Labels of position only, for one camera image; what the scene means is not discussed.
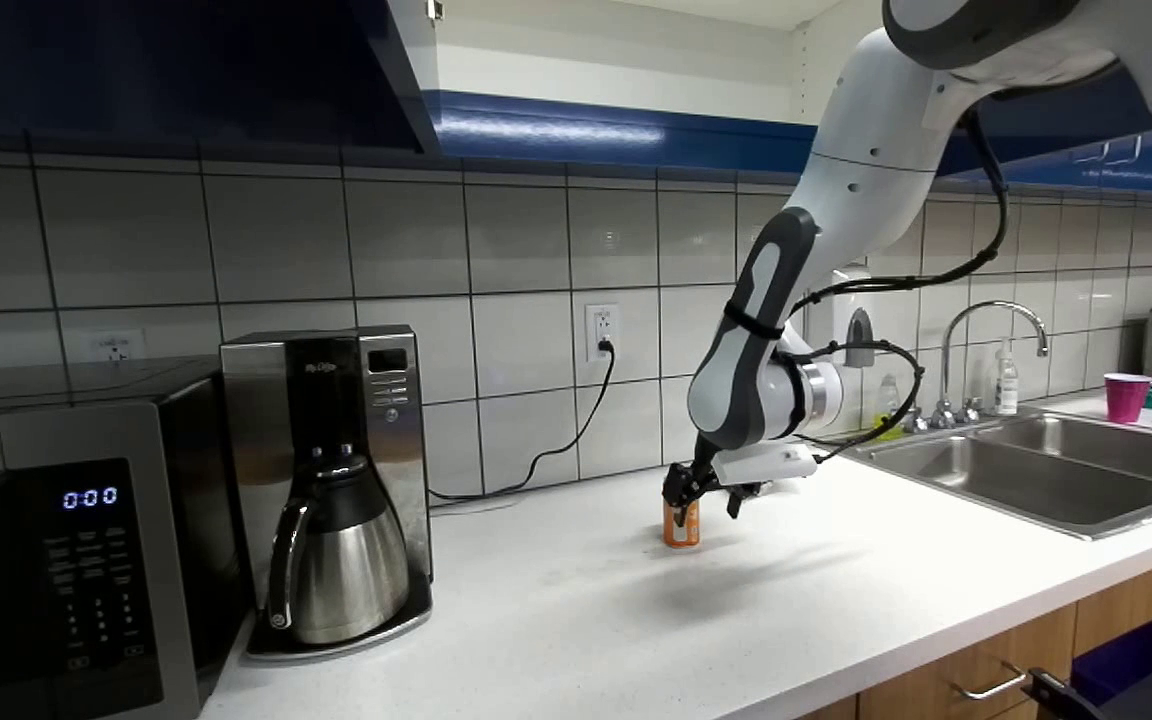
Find orange soda can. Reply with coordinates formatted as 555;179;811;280
660;493;710;552

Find wooden lower cabinet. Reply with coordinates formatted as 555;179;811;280
800;542;1152;720

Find pink plastic cup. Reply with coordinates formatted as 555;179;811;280
1099;369;1152;426

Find chrome sink faucet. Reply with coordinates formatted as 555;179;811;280
931;297;1055;433

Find black steel coffee maker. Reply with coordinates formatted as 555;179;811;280
215;320;435;664

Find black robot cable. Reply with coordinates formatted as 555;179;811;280
789;111;1012;464

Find stainless steel coffee carafe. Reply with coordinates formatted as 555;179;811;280
263;450;416;651

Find metal drawer handle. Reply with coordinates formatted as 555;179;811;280
948;659;1038;708

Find black power cord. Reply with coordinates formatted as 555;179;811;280
429;338;619;506

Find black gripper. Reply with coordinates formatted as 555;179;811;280
660;436;764;524

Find stainless steel sink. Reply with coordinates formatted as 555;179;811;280
849;405;1152;539

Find white wall outlet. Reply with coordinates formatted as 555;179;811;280
582;299;625;373
94;329;145;374

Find black steel microwave oven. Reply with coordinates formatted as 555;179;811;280
0;359;252;720

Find blue upper cabinet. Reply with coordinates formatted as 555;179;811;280
0;0;1152;199

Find small white bottle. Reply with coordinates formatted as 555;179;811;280
995;348;1024;421

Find blue plastic bin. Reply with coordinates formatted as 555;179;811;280
1068;613;1152;720

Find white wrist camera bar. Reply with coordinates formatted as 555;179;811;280
714;438;825;493

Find blue cabinet door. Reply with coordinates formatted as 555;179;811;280
937;63;1152;175

